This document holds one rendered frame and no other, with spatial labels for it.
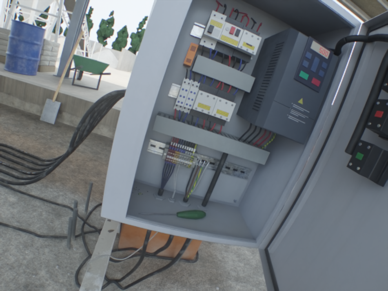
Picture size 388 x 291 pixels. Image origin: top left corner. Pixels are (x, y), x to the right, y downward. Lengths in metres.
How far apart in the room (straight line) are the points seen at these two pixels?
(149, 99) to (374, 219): 0.39
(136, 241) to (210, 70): 1.00
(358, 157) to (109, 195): 0.44
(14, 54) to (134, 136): 4.14
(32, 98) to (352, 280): 3.39
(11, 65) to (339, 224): 4.54
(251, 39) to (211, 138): 0.25
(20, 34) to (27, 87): 1.31
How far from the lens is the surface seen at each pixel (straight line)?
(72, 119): 3.03
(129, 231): 1.17
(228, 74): 0.49
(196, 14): 0.57
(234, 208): 0.69
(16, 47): 4.43
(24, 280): 1.18
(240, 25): 0.52
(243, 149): 0.53
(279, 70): 0.44
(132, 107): 0.37
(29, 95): 3.36
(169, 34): 0.37
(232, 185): 0.64
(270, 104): 0.42
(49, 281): 1.16
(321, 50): 0.47
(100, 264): 0.91
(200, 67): 0.48
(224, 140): 0.51
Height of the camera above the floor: 0.97
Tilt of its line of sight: 15 degrees down
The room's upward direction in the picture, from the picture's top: 21 degrees clockwise
